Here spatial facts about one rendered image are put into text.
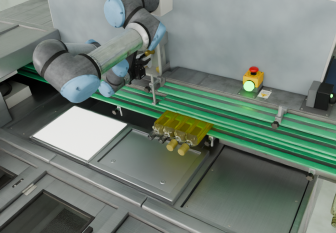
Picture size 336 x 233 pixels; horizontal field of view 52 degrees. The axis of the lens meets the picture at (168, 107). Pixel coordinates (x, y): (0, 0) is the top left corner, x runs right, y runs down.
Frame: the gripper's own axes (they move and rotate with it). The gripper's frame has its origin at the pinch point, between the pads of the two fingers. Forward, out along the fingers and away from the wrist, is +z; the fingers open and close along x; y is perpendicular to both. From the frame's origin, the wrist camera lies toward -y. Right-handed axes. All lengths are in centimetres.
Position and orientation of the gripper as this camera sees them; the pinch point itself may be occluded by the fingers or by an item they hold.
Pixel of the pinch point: (148, 54)
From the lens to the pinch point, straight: 176.2
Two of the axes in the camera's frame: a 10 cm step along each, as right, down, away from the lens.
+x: 8.4, 2.3, -4.9
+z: 5.3, -5.2, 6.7
